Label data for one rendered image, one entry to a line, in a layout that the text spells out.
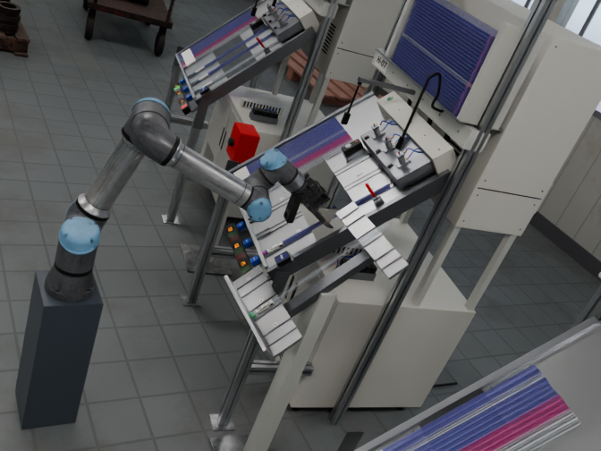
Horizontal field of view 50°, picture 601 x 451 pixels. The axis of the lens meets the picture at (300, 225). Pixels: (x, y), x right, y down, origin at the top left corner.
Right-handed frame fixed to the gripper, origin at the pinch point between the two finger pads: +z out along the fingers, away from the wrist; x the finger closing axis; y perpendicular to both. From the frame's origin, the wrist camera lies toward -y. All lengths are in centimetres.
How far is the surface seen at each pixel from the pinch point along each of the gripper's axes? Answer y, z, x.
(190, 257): -81, 39, 97
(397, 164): 31.7, 1.6, 0.4
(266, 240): -21.3, -4.8, 7.0
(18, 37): -121, -48, 344
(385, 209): 18.6, 4.9, -10.0
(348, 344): -27, 47, -10
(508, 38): 81, -18, -11
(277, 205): -12.4, -2.5, 22.5
